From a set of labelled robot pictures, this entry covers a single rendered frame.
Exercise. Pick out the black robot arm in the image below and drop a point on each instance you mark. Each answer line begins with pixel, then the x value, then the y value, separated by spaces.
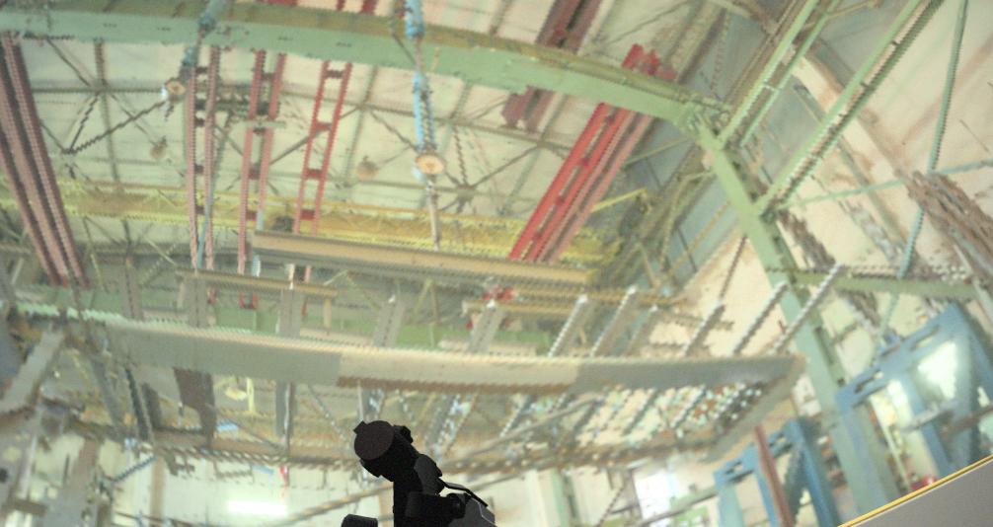
pixel 388 451

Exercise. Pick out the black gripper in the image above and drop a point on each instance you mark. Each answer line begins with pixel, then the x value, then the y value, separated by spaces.
pixel 362 521

